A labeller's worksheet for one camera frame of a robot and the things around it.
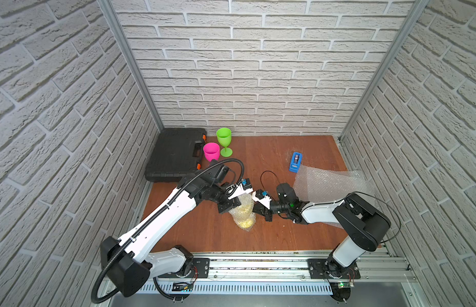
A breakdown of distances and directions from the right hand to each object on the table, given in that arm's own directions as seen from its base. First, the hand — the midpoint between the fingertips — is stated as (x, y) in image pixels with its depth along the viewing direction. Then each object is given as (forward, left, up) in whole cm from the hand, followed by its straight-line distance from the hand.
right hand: (253, 208), depth 85 cm
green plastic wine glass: (+37, +12, +10) cm, 41 cm away
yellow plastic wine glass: (-5, +3, +13) cm, 14 cm away
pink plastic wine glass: (+28, +19, +9) cm, 35 cm away
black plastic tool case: (+33, +39, +3) cm, 51 cm away
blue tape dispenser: (+26, -26, -2) cm, 37 cm away
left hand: (-2, +6, +14) cm, 15 cm away
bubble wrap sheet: (+13, -33, -5) cm, 36 cm away
